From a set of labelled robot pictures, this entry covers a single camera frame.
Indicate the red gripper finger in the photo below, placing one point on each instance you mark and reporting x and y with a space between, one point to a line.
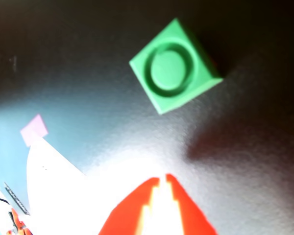
122 215
191 218

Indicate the green cube with round recess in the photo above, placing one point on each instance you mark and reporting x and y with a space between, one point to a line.
169 71

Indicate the white numbered grid paper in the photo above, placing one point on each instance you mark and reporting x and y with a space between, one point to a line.
54 186

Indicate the black mat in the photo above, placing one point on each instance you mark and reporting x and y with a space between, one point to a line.
247 171

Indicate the orange spring clamp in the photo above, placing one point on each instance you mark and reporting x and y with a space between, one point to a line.
19 225

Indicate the thin black ruler strip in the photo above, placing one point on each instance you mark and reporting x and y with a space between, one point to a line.
16 197

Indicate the pink tape strip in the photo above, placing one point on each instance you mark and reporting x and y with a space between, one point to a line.
33 129

